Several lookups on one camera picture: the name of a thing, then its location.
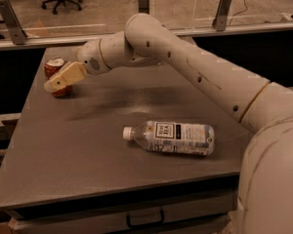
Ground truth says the grey drawer with handle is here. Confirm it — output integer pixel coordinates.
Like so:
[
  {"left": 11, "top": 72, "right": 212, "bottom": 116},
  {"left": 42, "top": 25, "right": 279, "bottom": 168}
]
[{"left": 9, "top": 188, "right": 237, "bottom": 234}]

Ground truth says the clear plastic tea bottle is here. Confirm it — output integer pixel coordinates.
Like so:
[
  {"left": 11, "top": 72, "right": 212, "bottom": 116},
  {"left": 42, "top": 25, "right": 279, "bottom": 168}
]
[{"left": 123, "top": 121, "right": 216, "bottom": 156}]

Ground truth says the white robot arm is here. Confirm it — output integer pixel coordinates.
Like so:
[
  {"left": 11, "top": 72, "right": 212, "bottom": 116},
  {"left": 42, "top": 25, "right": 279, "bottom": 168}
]
[{"left": 44, "top": 14, "right": 293, "bottom": 234}]

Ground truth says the metal guard rail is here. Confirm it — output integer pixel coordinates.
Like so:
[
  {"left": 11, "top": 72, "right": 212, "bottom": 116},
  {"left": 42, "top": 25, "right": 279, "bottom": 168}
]
[{"left": 0, "top": 21, "right": 293, "bottom": 51}]

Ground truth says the middle metal bracket post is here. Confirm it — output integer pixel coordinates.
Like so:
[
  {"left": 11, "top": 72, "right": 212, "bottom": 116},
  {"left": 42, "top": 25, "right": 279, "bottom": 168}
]
[{"left": 138, "top": 0, "right": 149, "bottom": 14}]

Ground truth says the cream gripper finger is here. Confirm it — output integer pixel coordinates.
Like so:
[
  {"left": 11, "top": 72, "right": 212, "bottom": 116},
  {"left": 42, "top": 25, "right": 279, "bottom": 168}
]
[{"left": 44, "top": 69, "right": 71, "bottom": 93}]

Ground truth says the left metal bracket post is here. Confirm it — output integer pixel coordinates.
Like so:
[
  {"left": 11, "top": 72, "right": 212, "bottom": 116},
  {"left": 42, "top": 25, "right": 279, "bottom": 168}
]
[{"left": 0, "top": 0, "right": 27, "bottom": 45}]

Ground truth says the right metal bracket post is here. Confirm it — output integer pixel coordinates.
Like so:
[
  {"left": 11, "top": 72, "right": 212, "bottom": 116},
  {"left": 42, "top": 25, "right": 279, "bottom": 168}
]
[{"left": 212, "top": 0, "right": 232, "bottom": 31}]

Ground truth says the red coke can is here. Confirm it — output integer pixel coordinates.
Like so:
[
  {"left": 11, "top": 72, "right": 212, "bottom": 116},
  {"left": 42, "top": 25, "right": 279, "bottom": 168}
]
[{"left": 44, "top": 58, "right": 72, "bottom": 98}]

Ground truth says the metal bracket post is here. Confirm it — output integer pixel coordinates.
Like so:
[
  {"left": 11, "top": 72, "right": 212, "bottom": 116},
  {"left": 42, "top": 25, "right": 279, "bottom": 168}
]
[
  {"left": 0, "top": 0, "right": 27, "bottom": 45},
  {"left": 212, "top": 0, "right": 232, "bottom": 31},
  {"left": 138, "top": 0, "right": 149, "bottom": 14}
]

